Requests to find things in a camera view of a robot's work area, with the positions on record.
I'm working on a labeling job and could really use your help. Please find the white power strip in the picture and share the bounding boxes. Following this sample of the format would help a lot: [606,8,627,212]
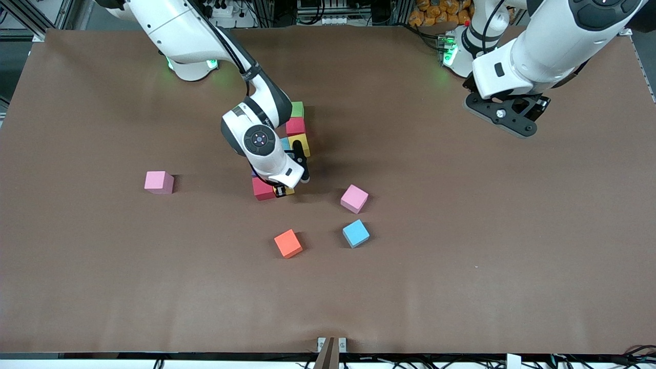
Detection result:
[202,2,257,29]

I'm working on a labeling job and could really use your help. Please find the brown paper table cover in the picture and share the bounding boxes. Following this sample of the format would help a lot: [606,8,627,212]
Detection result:
[0,25,656,355]

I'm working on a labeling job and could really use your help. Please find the grey equipment box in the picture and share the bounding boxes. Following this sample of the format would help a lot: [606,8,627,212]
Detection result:
[296,0,359,25]

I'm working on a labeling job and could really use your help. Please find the pink foam cube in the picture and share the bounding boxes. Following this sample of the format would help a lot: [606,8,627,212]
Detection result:
[144,171,175,195]
[340,184,370,214]

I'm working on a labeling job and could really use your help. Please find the orange foam cube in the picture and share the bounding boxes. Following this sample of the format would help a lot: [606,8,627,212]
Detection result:
[274,229,303,259]

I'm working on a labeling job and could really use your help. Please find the aluminium frame profile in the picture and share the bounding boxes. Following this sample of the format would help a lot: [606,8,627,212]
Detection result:
[0,0,77,42]

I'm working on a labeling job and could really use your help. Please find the orange snack packets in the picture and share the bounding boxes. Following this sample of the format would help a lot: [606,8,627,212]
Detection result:
[408,0,475,27]

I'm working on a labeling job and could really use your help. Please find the brown wooden stick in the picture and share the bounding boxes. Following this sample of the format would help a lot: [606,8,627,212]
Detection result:
[314,337,340,369]

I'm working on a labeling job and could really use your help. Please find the black base cables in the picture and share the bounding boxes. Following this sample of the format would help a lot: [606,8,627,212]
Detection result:
[407,23,445,52]

